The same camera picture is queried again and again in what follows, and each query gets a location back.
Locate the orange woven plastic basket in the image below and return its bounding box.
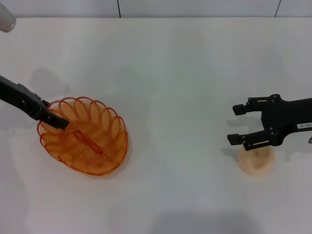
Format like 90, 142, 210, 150
37, 96, 129, 179

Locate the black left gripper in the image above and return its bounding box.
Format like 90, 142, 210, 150
0, 75, 70, 130

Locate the pale round bread bun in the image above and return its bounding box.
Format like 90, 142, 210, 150
238, 145, 276, 177

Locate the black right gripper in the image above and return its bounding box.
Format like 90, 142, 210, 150
227, 93, 312, 151

